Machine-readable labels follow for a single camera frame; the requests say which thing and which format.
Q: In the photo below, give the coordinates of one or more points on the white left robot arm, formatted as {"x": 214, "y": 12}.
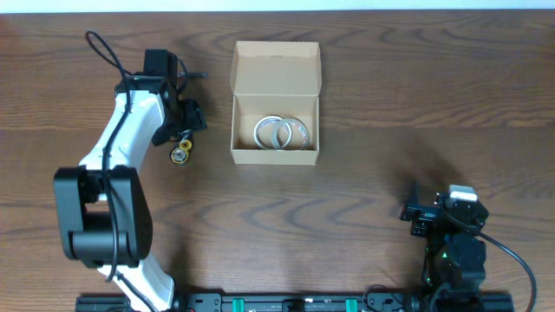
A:
{"x": 102, "y": 211}

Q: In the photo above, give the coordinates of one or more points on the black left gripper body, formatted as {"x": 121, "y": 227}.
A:
{"x": 187, "y": 113}

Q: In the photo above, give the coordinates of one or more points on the clear tape roll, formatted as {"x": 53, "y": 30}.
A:
{"x": 291, "y": 127}
{"x": 262, "y": 132}

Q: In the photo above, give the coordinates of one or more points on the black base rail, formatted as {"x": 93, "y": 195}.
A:
{"x": 372, "y": 300}

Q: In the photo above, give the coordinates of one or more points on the brown cardboard box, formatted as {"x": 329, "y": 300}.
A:
{"x": 275, "y": 78}

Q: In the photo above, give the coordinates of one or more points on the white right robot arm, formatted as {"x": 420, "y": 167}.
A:
{"x": 454, "y": 263}

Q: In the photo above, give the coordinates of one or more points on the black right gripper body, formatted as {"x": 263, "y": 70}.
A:
{"x": 422, "y": 224}

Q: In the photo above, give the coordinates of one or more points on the black ballpoint pen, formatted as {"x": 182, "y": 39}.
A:
{"x": 192, "y": 74}

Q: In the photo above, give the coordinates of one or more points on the yellow correction tape dispenser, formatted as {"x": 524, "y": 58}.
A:
{"x": 181, "y": 153}

